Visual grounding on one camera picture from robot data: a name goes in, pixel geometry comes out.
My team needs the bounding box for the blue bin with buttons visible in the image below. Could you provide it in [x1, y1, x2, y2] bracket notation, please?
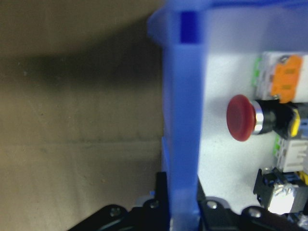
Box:
[146, 0, 308, 231]

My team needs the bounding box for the red mushroom push button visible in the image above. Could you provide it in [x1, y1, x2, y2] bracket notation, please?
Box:
[226, 94, 301, 142]

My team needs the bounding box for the black switch with red button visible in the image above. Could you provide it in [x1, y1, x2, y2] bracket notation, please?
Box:
[252, 167, 308, 216]

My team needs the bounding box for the white contact block switch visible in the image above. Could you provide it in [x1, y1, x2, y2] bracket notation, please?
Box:
[272, 134, 308, 173]

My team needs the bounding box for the orange and white switch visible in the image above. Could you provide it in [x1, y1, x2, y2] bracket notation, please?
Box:
[251, 51, 308, 104]

